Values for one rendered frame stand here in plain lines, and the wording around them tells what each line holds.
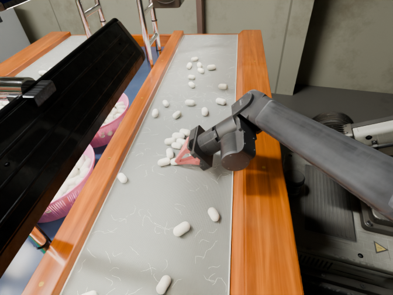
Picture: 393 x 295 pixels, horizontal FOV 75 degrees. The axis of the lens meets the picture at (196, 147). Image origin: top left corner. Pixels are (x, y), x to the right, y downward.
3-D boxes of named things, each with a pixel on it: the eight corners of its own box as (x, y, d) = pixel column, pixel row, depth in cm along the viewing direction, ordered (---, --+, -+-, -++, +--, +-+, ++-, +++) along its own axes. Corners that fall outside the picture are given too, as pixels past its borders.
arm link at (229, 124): (250, 120, 59) (235, 106, 56) (254, 141, 55) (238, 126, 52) (226, 134, 63) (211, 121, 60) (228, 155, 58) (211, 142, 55)
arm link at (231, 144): (276, 111, 56) (250, 89, 52) (288, 150, 48) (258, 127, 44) (237, 140, 62) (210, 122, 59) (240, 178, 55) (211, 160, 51)
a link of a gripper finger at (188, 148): (165, 161, 63) (192, 143, 59) (170, 142, 69) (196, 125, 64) (183, 176, 66) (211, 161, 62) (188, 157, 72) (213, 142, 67)
